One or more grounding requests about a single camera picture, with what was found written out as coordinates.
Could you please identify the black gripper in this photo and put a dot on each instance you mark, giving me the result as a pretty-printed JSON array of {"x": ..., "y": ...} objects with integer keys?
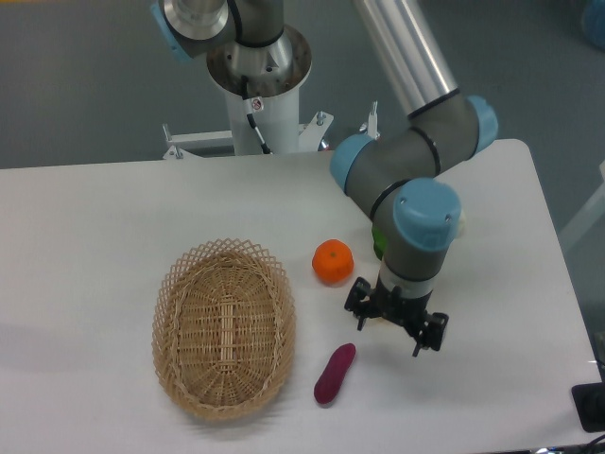
[{"x": 402, "y": 302}]

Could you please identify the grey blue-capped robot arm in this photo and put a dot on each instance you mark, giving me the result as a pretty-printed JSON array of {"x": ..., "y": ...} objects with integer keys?
[{"x": 393, "y": 182}]

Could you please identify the purple sweet potato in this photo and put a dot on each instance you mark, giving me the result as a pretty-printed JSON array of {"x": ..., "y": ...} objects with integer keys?
[{"x": 332, "y": 377}]

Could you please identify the green leafy vegetable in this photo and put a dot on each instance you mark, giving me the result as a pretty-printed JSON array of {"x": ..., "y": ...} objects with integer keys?
[{"x": 379, "y": 243}]

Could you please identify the orange tangerine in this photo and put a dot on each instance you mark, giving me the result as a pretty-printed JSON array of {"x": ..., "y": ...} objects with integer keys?
[{"x": 333, "y": 261}]

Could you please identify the woven wicker basket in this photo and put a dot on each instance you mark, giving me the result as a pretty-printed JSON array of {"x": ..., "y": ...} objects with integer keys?
[{"x": 224, "y": 330}]

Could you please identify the black device at table edge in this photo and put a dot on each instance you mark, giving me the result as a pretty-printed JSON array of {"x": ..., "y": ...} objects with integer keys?
[{"x": 589, "y": 402}]

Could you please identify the blue object top right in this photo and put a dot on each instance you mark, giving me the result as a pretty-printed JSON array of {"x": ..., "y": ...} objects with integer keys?
[{"x": 593, "y": 22}]

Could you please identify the white frame at right edge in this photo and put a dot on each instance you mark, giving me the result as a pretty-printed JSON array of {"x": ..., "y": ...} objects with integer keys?
[{"x": 586, "y": 217}]

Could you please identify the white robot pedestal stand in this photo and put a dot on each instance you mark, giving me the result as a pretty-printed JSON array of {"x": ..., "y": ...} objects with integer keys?
[{"x": 261, "y": 88}]

